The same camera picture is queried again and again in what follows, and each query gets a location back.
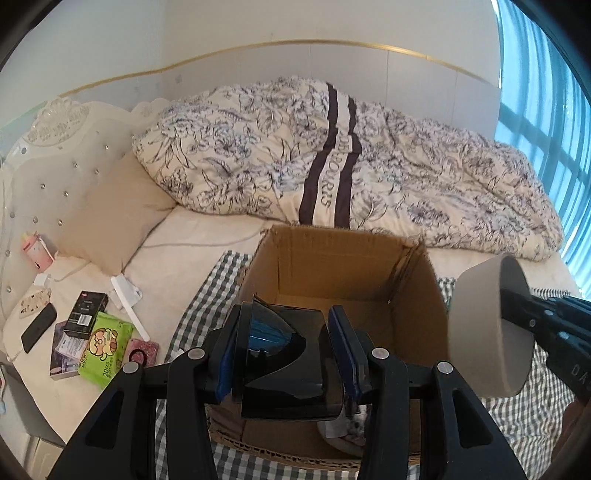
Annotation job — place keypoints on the spotted phone case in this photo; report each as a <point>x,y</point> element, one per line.
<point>34,302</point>

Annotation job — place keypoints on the small black box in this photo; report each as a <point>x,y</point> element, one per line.
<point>82,317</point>

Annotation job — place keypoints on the blue window curtain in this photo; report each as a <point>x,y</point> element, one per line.
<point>545,114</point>

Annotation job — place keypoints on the black smartphone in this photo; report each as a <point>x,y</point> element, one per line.
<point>44,319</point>

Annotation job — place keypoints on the white tufted headboard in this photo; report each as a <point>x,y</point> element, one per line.
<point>67,151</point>

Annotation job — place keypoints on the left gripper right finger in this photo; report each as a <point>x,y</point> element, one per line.
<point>458,440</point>

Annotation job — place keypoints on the right hand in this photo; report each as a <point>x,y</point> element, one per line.
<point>571,455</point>

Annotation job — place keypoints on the purple booklet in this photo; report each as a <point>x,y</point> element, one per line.
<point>66,353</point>

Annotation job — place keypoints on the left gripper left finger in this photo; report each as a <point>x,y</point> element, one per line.
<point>116,439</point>

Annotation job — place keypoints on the pink patterned case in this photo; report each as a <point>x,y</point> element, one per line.
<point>142,352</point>

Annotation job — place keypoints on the green snack packet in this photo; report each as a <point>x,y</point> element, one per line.
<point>104,353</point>

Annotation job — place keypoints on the beige pillow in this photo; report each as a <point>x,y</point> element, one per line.
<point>116,217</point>

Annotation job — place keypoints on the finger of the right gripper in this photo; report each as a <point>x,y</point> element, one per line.
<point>529,313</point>

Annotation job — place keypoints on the brown cardboard box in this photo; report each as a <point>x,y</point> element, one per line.
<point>311,307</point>

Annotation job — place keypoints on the black plastic tray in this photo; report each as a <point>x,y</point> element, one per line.
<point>282,365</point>

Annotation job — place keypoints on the floral patterned duvet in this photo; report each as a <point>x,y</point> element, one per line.
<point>300,151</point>

